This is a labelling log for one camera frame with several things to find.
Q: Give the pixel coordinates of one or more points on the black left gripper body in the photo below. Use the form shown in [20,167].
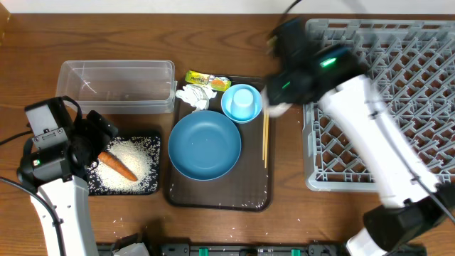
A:
[89,138]

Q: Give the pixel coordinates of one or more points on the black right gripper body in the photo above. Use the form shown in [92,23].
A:
[283,90]

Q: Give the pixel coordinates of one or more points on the orange carrot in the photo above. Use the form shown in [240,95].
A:
[115,164]

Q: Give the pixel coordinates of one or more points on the pink plastic cup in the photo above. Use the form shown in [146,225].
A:
[273,111]

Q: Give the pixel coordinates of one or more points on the light blue plastic cup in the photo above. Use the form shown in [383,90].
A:
[242,105]

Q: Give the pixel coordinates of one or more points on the small light blue saucer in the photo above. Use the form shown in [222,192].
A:
[227,99]

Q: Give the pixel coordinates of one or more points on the large dark blue plate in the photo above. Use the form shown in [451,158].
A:
[204,146]

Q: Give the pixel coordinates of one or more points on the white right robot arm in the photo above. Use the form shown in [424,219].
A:
[413,199]

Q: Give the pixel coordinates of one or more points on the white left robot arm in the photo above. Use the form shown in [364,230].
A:
[56,175]

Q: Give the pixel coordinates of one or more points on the grey dishwasher rack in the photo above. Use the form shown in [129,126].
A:
[411,63]

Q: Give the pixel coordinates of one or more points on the wooden chopstick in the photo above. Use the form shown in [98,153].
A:
[267,141]
[264,129]

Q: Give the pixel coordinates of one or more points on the clear plastic bin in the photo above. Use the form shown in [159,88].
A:
[119,86]

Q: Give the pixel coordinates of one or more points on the yellow snack wrapper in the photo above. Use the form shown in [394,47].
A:
[218,83]

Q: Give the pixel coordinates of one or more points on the crumpled white tissue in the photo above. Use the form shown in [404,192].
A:
[197,96]

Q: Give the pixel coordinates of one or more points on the dark brown serving tray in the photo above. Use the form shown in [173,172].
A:
[247,186]

